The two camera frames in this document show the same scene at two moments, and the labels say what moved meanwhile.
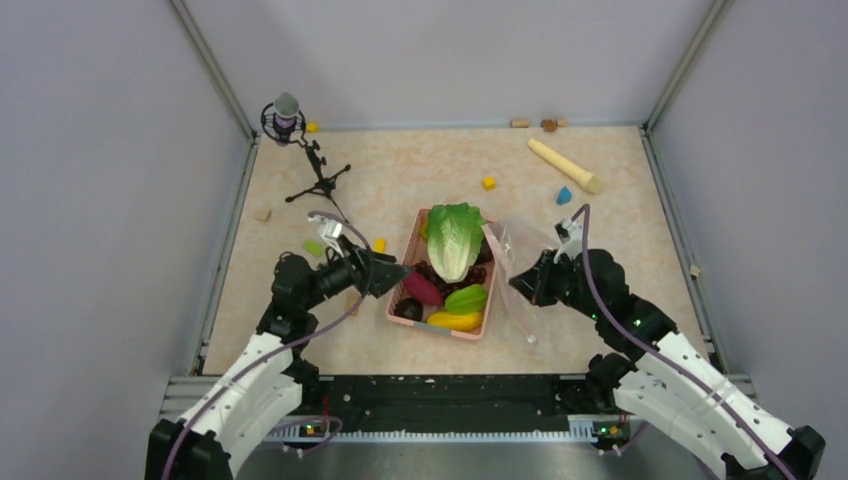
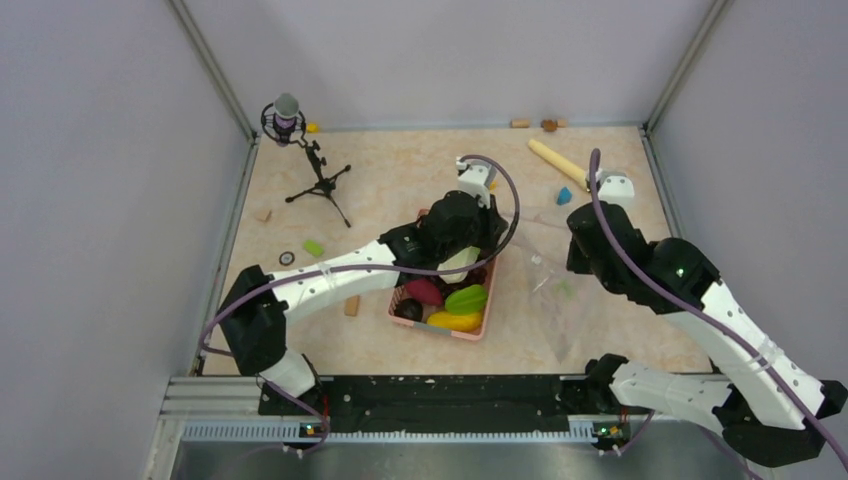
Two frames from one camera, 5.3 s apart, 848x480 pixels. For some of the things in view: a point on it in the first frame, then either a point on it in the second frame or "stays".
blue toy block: [564, 196] stays
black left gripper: [386, 273] -> [493, 223]
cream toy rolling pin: [566, 166] stays
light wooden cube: [262, 214] stays
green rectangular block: [313, 247] stays
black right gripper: [534, 283] -> [575, 261]
